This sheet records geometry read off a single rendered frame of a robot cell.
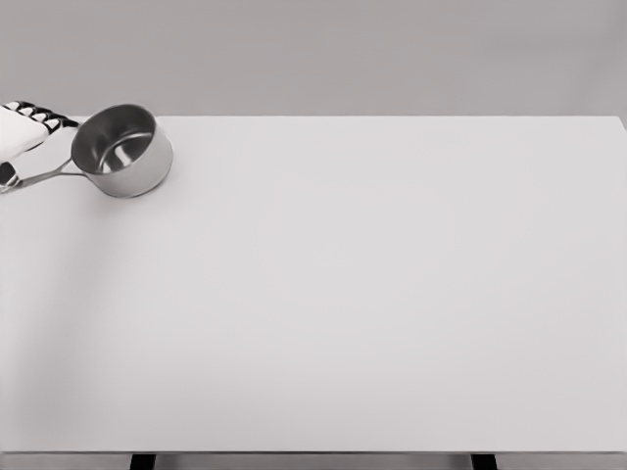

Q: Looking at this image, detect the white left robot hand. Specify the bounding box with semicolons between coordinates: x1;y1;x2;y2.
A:
0;100;80;193

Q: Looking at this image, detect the steel saucepan with long handle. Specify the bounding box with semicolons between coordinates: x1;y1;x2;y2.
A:
0;103;174;199

